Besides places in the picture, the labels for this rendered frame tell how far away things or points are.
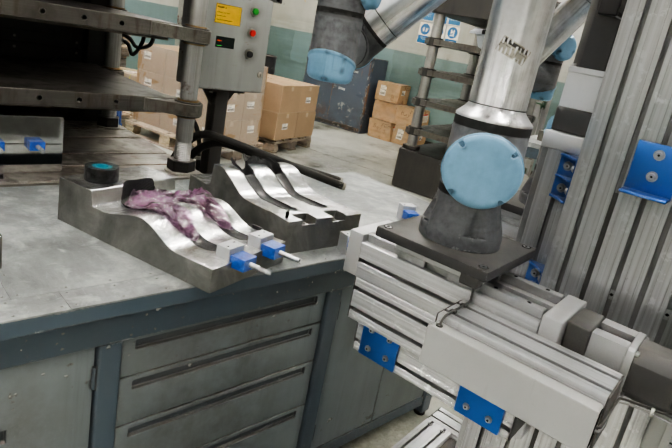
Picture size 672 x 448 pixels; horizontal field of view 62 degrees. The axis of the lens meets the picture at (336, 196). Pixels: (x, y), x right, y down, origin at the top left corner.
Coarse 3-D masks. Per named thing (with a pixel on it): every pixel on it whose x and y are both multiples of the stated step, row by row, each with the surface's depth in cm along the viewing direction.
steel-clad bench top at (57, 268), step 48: (0, 192) 147; (48, 192) 154; (336, 192) 207; (384, 192) 220; (48, 240) 126; (96, 240) 130; (0, 288) 103; (48, 288) 106; (96, 288) 109; (144, 288) 113
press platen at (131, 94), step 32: (0, 64) 197; (32, 64) 211; (64, 64) 226; (96, 64) 245; (0, 96) 160; (32, 96) 166; (64, 96) 172; (96, 96) 178; (128, 96) 185; (160, 96) 194
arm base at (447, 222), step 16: (448, 192) 98; (432, 208) 102; (448, 208) 98; (464, 208) 97; (496, 208) 98; (432, 224) 99; (448, 224) 97; (464, 224) 96; (480, 224) 97; (496, 224) 98; (432, 240) 99; (448, 240) 97; (464, 240) 96; (480, 240) 96; (496, 240) 98
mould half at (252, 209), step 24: (216, 168) 163; (264, 168) 169; (288, 168) 175; (216, 192) 164; (240, 192) 155; (312, 192) 171; (240, 216) 155; (264, 216) 147; (360, 216) 158; (288, 240) 142; (312, 240) 148; (336, 240) 154
